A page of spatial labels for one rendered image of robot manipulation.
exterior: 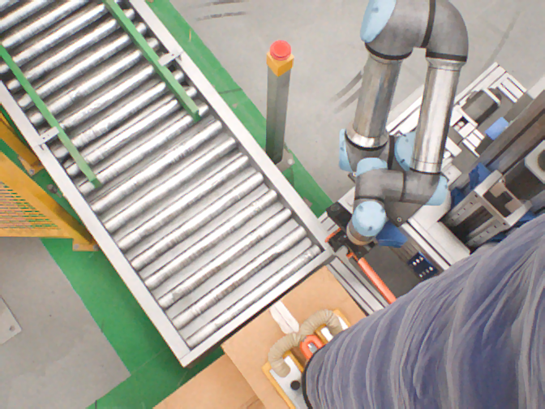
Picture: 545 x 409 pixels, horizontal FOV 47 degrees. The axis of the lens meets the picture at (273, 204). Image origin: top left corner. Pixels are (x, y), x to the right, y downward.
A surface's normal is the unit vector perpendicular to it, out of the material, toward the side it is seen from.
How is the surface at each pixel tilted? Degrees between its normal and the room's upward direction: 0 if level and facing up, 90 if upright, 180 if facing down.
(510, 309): 74
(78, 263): 0
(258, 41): 0
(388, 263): 0
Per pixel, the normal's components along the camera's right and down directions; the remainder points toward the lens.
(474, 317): -0.81, -0.58
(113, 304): 0.02, -0.28
